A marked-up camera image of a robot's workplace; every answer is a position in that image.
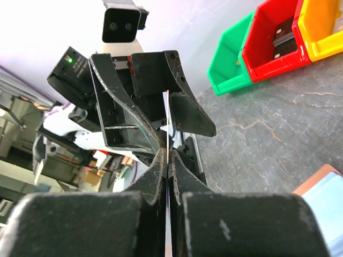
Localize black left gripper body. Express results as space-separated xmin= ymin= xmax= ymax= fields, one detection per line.
xmin=47 ymin=47 xmax=167 ymax=133

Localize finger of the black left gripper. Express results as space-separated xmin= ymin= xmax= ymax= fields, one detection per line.
xmin=131 ymin=50 xmax=216 ymax=137
xmin=88 ymin=54 xmax=163 ymax=155

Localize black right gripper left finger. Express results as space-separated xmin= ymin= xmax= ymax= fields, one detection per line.
xmin=1 ymin=149 xmax=167 ymax=256

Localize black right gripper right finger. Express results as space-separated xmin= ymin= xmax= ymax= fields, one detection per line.
xmin=169 ymin=151 xmax=330 ymax=256

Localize orange gold credit card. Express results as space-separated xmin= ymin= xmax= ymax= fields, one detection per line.
xmin=165 ymin=90 xmax=173 ymax=257

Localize brown leather card holder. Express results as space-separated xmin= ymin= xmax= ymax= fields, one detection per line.
xmin=293 ymin=164 xmax=342 ymax=256

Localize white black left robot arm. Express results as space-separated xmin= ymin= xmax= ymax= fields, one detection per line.
xmin=38 ymin=47 xmax=217 ymax=165

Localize black cards in red bin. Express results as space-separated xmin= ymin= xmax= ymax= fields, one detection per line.
xmin=272 ymin=17 xmax=297 ymax=59

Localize green plastic bin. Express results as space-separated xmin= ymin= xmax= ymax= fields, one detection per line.
xmin=207 ymin=11 xmax=255 ymax=96

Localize yellow plastic bin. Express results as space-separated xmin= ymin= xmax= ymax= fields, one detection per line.
xmin=297 ymin=0 xmax=342 ymax=62

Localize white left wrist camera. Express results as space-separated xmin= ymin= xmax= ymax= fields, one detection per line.
xmin=97 ymin=1 xmax=149 ymax=57

